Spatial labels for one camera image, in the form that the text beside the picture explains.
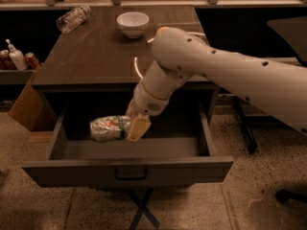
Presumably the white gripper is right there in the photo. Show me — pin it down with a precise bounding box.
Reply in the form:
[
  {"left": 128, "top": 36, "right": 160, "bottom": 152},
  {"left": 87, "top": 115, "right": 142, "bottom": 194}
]
[{"left": 126, "top": 82, "right": 169, "bottom": 142}]

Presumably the green 7up soda can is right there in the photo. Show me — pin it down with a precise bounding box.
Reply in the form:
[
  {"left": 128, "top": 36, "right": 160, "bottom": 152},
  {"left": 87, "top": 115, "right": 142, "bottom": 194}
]
[{"left": 90, "top": 115, "right": 130, "bottom": 143}]

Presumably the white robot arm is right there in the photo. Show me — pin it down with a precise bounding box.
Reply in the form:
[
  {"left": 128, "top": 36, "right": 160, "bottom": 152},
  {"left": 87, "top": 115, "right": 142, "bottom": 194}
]
[{"left": 127, "top": 27, "right": 307, "bottom": 142}]

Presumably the open grey top drawer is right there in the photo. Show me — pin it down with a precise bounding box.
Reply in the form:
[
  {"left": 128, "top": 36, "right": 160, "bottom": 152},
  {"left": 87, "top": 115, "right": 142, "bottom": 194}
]
[{"left": 22, "top": 103, "right": 233, "bottom": 189}]

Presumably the grey cabinet with top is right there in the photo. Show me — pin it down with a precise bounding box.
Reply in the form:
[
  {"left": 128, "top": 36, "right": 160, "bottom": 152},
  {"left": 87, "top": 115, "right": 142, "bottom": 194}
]
[{"left": 31, "top": 5, "right": 224, "bottom": 136}]

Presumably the red soda can right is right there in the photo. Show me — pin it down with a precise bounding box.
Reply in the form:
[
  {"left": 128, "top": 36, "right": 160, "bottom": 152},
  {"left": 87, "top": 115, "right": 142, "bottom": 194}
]
[{"left": 25, "top": 52, "right": 40, "bottom": 69}]

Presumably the red soda can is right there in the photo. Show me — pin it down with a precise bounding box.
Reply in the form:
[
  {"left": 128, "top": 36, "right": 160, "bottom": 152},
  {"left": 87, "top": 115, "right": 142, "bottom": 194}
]
[
  {"left": 25, "top": 52, "right": 40, "bottom": 69},
  {"left": 0, "top": 50, "right": 16, "bottom": 70}
]

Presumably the red soda can left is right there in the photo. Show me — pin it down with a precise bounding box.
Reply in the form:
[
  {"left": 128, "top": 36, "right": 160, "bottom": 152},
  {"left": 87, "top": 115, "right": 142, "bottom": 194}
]
[{"left": 0, "top": 50, "right": 16, "bottom": 70}]

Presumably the orange fruit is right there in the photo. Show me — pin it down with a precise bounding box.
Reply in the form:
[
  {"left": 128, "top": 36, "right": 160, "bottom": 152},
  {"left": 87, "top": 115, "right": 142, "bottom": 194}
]
[{"left": 156, "top": 27, "right": 169, "bottom": 34}]

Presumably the white ceramic bowl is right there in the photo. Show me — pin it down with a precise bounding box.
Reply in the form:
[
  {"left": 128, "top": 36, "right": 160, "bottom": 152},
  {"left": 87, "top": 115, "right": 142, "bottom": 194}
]
[{"left": 116, "top": 11, "right": 150, "bottom": 38}]

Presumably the cardboard box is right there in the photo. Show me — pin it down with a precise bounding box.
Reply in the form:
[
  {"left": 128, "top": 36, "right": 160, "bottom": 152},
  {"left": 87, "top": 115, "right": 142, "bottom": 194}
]
[{"left": 7, "top": 64, "right": 56, "bottom": 144}]

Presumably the clear plastic water bottle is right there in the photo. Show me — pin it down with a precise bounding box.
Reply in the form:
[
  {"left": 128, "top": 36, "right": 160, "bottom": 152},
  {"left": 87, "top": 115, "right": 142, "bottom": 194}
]
[{"left": 56, "top": 5, "right": 91, "bottom": 34}]

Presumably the grey side shelf left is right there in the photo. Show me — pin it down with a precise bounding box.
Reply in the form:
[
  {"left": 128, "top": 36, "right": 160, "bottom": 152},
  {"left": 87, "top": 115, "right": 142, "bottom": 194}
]
[{"left": 0, "top": 70, "right": 34, "bottom": 85}]

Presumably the white pump dispenser bottle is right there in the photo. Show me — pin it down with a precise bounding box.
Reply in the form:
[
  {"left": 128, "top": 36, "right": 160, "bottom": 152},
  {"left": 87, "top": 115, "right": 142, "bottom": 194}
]
[{"left": 6, "top": 39, "right": 28, "bottom": 70}]

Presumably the black chair base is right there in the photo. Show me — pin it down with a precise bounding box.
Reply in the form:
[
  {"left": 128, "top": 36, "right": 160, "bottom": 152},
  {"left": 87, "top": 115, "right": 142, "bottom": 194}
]
[{"left": 275, "top": 189, "right": 307, "bottom": 203}]

